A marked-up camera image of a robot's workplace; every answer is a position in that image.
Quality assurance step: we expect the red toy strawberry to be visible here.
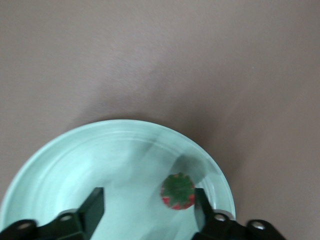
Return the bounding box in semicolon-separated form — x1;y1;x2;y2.
159;172;196;211

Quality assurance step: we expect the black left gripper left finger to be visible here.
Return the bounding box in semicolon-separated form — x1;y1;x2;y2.
0;187;105;240

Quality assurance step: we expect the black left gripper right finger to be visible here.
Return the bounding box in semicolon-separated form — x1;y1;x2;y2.
192;187;288;240

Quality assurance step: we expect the brown table cover sheet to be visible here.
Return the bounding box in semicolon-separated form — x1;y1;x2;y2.
0;0;320;240

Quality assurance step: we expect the pale green round plate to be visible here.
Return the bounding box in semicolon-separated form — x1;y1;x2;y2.
0;119;237;240

